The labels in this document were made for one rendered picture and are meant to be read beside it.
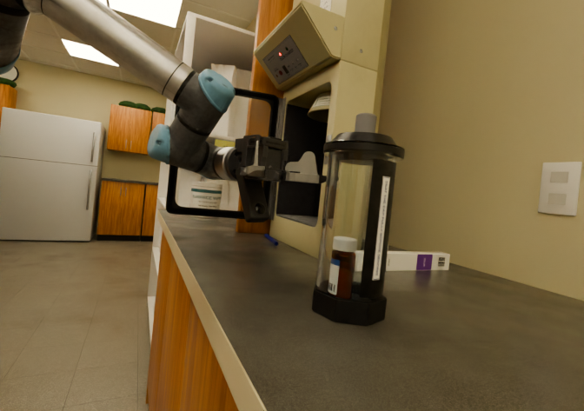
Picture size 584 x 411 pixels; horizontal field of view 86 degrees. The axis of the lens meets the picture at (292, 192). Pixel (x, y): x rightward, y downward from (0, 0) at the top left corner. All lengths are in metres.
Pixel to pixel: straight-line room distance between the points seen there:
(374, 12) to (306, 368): 0.79
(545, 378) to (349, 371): 0.20
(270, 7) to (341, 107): 0.54
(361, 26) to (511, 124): 0.45
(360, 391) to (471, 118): 0.86
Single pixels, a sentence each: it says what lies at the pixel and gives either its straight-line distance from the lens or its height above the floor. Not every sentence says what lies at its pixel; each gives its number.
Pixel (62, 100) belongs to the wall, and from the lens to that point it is 6.38.
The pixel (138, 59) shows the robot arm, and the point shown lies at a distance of 0.66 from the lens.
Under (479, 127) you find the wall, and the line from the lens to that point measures 1.02.
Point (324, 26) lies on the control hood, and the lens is 0.80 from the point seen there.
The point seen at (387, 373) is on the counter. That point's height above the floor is 0.94.
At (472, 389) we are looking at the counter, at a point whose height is 0.94.
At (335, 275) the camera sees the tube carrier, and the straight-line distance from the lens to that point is 0.41.
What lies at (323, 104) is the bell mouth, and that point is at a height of 1.33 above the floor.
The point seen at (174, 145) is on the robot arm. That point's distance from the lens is 0.69.
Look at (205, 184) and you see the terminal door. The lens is 0.98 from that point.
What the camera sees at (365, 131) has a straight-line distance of 0.44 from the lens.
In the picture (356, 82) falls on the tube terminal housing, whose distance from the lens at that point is 0.81.
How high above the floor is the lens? 1.10
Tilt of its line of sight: level
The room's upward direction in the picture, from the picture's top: 6 degrees clockwise
